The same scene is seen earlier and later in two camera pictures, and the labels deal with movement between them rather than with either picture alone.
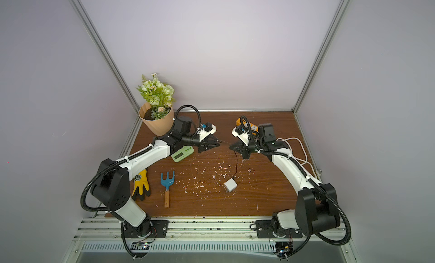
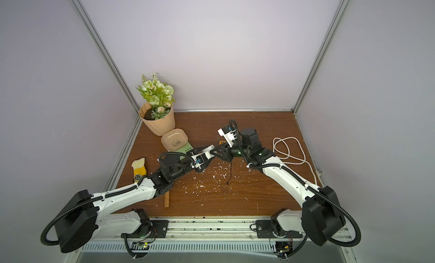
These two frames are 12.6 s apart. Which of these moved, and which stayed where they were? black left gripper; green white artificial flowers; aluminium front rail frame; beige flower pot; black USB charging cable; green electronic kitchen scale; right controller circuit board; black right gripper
Moved: black right gripper; black left gripper; black USB charging cable
Stayed: green white artificial flowers; right controller circuit board; aluminium front rail frame; green electronic kitchen scale; beige flower pot
